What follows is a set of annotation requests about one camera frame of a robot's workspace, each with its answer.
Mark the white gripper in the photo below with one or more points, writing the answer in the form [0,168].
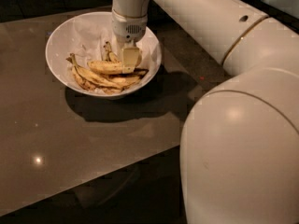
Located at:
[128,28]

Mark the spotted yellow banana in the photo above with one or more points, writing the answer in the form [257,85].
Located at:
[106,68]

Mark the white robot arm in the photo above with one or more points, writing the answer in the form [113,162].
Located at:
[239,148]

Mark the back banana with stem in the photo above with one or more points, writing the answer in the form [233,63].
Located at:
[109,55]

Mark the lower right spotted banana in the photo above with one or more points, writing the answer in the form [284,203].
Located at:
[128,80]

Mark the white bowl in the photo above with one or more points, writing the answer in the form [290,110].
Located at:
[62,41]

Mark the left spotted banana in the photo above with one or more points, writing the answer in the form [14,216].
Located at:
[87,79]

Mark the white paper liner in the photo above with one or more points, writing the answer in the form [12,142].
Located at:
[100,66]

